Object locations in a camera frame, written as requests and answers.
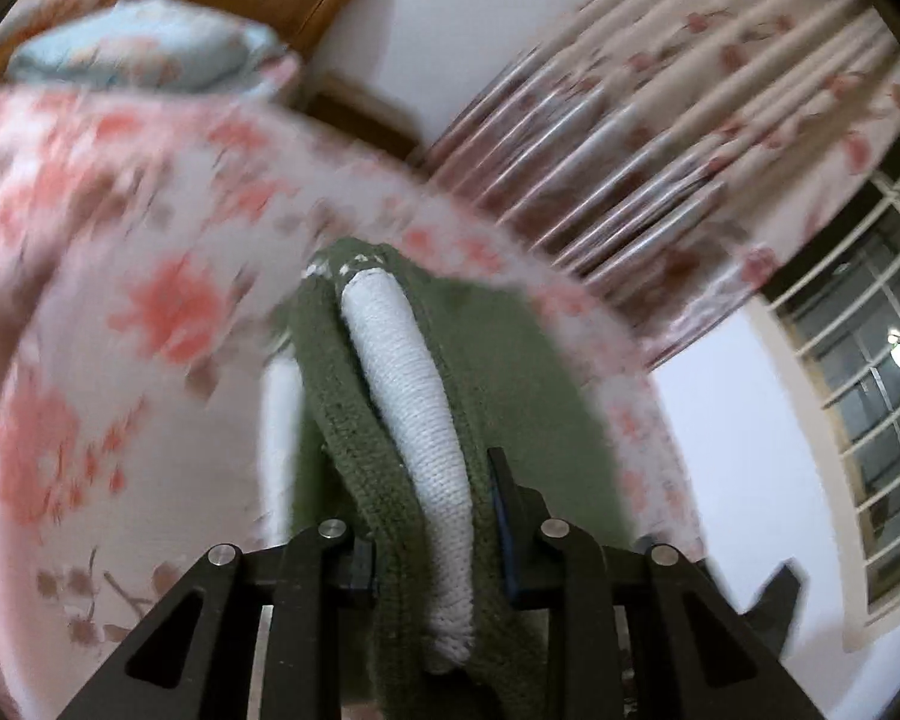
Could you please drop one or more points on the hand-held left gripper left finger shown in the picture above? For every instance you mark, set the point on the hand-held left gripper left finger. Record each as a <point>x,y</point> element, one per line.
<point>361,568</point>

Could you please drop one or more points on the window with white grille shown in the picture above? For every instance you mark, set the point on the window with white grille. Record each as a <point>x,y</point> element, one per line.
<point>870,390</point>

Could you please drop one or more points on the green and white knit sweater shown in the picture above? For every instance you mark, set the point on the green and white knit sweater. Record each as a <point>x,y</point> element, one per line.
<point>412,390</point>

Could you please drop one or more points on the floral curtain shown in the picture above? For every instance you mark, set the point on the floral curtain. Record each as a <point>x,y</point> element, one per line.
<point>682,112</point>

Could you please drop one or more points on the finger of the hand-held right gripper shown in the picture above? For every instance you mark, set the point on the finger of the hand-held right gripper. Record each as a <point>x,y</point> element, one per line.
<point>776,600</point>

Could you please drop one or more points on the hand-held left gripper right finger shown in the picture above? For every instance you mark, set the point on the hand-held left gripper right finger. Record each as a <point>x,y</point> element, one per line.
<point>511,540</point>

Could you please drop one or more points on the floral bed sheet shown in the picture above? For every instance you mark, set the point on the floral bed sheet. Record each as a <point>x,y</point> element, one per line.
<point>120,240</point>

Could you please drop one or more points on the blue floral pillow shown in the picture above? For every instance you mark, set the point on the blue floral pillow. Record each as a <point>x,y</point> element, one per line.
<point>142,45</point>

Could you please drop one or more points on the pink floral pillow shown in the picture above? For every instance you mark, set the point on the pink floral pillow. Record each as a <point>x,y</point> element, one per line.
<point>52,4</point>

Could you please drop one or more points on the wooden nightstand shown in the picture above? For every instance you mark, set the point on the wooden nightstand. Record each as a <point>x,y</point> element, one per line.
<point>360,116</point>

